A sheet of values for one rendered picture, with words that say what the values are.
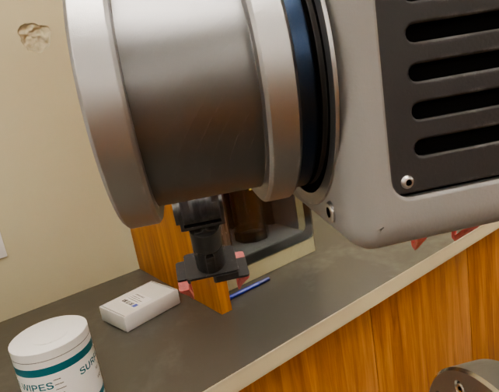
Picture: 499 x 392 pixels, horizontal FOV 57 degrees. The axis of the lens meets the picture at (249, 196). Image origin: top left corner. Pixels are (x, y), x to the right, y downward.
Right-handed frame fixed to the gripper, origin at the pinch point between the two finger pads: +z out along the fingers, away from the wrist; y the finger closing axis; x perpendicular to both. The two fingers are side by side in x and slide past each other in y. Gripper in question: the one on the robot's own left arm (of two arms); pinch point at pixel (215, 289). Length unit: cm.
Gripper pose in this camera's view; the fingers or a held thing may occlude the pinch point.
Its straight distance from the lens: 98.3
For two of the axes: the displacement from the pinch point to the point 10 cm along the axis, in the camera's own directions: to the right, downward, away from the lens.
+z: 0.6, 7.3, 6.8
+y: -9.7, 1.9, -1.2
